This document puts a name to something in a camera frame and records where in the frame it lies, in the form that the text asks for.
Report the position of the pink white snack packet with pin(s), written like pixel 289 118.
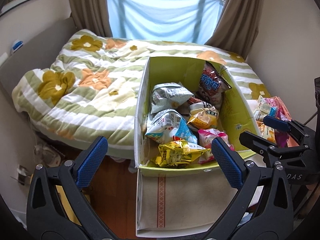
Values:
pixel 206 142

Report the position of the grey headboard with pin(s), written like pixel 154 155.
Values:
pixel 37 45

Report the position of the yellow snack packet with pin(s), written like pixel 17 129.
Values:
pixel 202 120

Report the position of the beige cloth with orange stripe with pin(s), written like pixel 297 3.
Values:
pixel 190 200

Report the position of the brown curtain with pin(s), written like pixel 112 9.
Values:
pixel 87 7
pixel 240 25

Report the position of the purple snack packet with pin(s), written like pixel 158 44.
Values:
pixel 281 137

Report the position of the light blue cartoon snack packet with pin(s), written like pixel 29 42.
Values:
pixel 262 107

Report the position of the floral striped blanket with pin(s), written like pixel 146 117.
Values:
pixel 82 97

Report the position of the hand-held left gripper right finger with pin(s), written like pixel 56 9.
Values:
pixel 226 162

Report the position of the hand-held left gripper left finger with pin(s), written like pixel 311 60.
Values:
pixel 91 162

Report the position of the light blue cloth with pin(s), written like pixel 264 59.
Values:
pixel 162 17

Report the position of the yellow white chip packet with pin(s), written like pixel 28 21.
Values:
pixel 267 131

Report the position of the pink printed snack packet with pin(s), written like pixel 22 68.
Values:
pixel 273 102

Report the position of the red snack packet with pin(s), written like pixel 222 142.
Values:
pixel 212 85

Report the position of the grey white snack packet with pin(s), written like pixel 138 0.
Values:
pixel 167 95

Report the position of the white blue snack packet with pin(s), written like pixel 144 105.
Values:
pixel 165 125

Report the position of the blue white small object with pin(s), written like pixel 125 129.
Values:
pixel 17 46

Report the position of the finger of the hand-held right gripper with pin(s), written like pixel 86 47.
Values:
pixel 252 140
pixel 275 123

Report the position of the green cardboard box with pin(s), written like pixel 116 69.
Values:
pixel 172 67

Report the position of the gold snack packet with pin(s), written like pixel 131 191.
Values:
pixel 177 155

